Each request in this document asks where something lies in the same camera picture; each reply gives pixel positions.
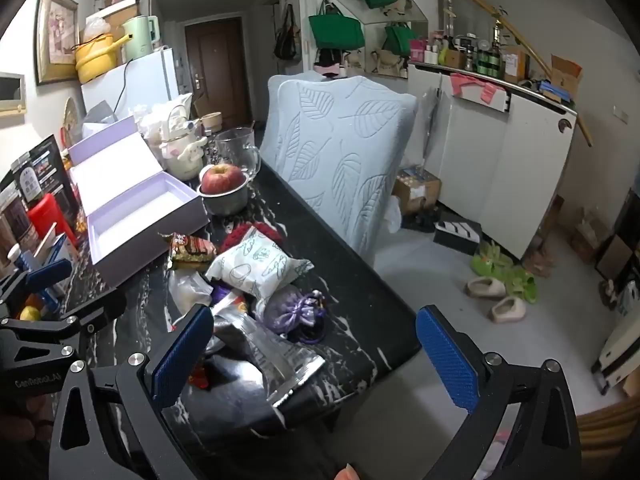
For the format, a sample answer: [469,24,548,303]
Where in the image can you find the framed picture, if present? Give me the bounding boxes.
[34,0,80,86]

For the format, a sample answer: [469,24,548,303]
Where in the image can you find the lavender gift box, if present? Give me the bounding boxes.
[67,115,211,283]

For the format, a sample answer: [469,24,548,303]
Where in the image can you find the cream cartoon water bottle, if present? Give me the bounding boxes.
[159,104,208,181]

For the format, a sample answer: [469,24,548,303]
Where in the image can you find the open cardboard box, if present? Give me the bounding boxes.
[542,55,583,103]

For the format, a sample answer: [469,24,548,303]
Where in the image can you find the wall intercom panel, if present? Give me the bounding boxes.
[0,72,27,118]

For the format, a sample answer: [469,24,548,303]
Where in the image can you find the green slipper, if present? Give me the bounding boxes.
[470,242,513,276]
[505,266,540,303]

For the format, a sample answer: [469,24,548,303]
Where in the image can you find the grey leaf-pattern chair cover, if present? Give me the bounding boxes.
[260,72,328,161]
[277,76,420,267]

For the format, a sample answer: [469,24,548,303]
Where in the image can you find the beige slipper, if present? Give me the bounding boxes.
[489,296,527,323]
[465,276,507,300]

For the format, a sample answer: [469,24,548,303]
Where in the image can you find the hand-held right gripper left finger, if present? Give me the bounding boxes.
[48,304,216,480]

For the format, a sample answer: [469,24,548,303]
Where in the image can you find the silver foil packet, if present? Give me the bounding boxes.
[207,304,327,407]

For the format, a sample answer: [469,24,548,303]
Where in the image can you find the red fuzzy sock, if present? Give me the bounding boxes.
[219,221,283,256]

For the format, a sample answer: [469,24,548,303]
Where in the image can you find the white fridge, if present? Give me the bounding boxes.
[80,47,181,126]

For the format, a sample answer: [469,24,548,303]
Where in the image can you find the woven straw fan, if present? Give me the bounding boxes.
[62,96,86,146]

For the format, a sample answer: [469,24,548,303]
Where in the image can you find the person's left hand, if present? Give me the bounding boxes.
[0,399,43,443]

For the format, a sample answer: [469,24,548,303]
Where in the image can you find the clear plastic bag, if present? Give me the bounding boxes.
[167,270,215,311]

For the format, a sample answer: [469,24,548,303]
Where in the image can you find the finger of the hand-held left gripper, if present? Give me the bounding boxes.
[0,258,73,311]
[50,294,129,348]

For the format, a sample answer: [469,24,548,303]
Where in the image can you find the golden stair handrail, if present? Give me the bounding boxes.
[435,0,593,148]

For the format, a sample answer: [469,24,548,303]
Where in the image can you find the white green-print soft packet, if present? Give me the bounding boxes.
[205,226,314,321]

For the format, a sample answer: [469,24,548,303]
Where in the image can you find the brown door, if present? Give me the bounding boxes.
[184,16,248,121]

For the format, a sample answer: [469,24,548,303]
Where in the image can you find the black coffee bag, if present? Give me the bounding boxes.
[0,135,76,211]

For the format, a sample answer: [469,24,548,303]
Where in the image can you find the green snack packet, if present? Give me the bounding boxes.
[159,231,219,267]

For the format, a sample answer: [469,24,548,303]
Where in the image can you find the large cardboard box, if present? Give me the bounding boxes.
[95,0,143,36]

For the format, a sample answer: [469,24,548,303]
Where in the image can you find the plastic bag of food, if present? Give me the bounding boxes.
[131,102,193,141]

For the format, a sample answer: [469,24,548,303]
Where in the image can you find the white cabinet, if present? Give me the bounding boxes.
[407,62,578,261]

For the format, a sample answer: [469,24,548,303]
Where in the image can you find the glass mug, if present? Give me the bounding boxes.
[214,127,262,178]

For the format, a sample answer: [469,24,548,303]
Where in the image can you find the row of small bottles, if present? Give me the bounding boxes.
[410,30,506,78]

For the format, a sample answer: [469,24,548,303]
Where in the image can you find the pink cloth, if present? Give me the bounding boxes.
[450,72,506,106]

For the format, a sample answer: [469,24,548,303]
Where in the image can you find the metal bowl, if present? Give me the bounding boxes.
[196,180,251,217]

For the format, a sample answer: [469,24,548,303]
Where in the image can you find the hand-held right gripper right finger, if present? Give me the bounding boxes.
[415,304,583,480]

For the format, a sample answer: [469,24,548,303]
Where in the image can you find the pale green electric kettle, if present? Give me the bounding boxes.
[121,15,162,63]

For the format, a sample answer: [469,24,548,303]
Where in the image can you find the black white shoe box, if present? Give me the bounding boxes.
[432,220,483,256]

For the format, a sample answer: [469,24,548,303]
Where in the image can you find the red apple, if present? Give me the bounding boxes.
[200,162,249,195]

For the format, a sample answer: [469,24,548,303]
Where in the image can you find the red container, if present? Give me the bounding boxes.
[27,192,80,251]

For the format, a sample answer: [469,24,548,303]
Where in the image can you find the grey plastic pouch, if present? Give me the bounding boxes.
[82,100,121,138]

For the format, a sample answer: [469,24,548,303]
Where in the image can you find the yellow pot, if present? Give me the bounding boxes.
[74,32,136,85]

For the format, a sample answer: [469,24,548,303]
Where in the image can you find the black hanging handbag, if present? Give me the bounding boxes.
[272,4,301,61]

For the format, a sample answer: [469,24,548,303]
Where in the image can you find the blue white small box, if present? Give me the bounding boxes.
[30,232,81,301]

